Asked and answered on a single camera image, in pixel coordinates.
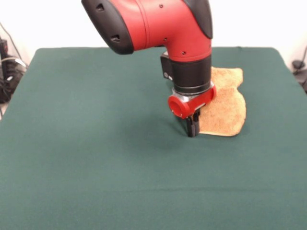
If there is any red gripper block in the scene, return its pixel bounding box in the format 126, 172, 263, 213
167, 85, 217, 138

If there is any orange terry towel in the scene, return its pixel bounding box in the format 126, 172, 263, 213
198, 67, 247, 137

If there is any dark green table cloth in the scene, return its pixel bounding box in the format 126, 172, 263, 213
0, 46, 307, 230

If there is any bundle of black cables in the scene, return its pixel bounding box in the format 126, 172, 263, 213
0, 56, 27, 104

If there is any black power strip red switch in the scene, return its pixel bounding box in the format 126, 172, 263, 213
0, 38, 9, 59

